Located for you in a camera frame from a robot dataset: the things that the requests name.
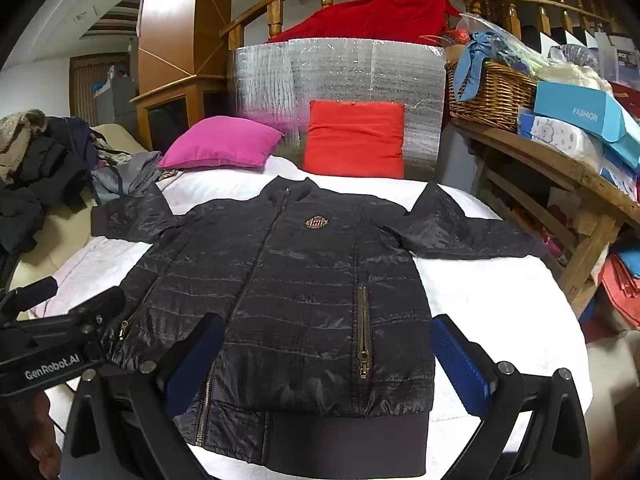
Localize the magenta pillow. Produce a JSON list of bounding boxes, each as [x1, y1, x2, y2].
[[158, 116, 282, 170]]

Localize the pile of dark clothes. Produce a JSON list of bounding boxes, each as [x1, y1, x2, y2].
[[1, 110, 98, 257]]

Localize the red pillow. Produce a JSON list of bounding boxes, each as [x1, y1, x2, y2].
[[303, 100, 405, 179]]

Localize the wooden cabinet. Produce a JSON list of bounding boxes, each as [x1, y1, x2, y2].
[[132, 0, 231, 150]]

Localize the silver foil insulation panel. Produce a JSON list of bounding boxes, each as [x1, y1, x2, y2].
[[228, 38, 447, 181]]

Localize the wicker basket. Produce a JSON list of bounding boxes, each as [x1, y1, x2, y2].
[[446, 61, 537, 133]]

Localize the grey folded garment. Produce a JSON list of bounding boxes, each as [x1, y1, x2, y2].
[[91, 152, 162, 206]]

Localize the blue cloth in basket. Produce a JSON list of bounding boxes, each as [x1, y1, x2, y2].
[[452, 32, 503, 102]]

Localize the white patterned package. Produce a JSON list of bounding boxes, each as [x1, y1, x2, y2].
[[518, 108, 603, 171]]

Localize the red blanket on railing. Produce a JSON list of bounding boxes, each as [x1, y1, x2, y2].
[[269, 0, 460, 46]]

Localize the blue fashion box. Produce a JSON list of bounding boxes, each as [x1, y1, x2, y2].
[[534, 80, 640, 171]]

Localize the wooden side table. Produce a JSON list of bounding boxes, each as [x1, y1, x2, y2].
[[452, 119, 639, 315]]

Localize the black quilted jacket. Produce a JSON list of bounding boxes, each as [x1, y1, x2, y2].
[[91, 178, 544, 479]]

